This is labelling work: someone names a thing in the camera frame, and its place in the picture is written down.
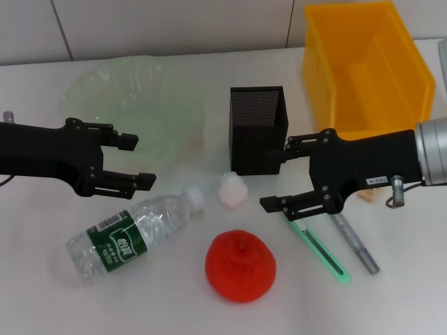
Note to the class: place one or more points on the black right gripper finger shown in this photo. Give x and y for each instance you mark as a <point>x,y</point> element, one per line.
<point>304,146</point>
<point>272,204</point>

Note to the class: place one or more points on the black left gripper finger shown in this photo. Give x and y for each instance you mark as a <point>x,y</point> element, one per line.
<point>127,142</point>
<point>143,182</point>

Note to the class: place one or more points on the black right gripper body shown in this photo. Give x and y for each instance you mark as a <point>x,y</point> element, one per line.
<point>366,160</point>

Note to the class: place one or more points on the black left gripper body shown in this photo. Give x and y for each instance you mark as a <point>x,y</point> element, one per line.
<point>52,153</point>

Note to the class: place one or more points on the white paper ball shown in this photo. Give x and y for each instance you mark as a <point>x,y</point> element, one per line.
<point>232,193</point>

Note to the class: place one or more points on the clear green-label water bottle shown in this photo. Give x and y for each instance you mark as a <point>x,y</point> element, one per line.
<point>122,237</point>

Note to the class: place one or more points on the red-orange fruit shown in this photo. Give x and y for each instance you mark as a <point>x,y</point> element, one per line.
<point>241,268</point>

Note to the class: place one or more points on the tan eraser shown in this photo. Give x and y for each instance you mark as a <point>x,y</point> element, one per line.
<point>368,195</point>

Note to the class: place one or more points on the black mesh pen holder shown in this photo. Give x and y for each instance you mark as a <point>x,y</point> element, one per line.
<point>258,139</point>

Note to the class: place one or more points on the translucent green fruit plate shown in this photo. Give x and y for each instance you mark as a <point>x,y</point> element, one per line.
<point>153,104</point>

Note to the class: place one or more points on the green utility knife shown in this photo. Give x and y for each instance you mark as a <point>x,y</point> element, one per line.
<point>321,251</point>

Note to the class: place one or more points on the grey marker pen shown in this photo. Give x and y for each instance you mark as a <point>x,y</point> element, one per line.
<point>356,244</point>

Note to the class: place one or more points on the yellow plastic bin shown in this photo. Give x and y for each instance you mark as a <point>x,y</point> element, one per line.
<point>366,70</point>

